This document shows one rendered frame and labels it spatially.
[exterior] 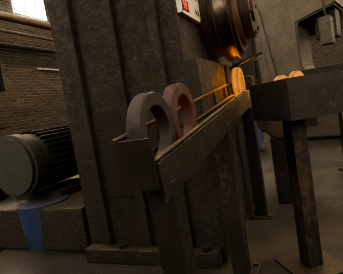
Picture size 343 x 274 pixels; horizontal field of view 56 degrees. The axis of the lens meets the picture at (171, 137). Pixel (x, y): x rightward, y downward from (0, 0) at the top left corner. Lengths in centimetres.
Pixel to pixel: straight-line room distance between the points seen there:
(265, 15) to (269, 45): 39
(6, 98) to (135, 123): 784
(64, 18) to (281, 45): 330
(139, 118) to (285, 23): 395
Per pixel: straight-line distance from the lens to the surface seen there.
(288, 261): 145
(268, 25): 457
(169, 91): 84
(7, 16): 812
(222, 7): 160
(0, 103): 832
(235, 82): 168
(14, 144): 205
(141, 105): 66
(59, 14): 170
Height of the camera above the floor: 69
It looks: 5 degrees down
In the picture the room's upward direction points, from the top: 9 degrees counter-clockwise
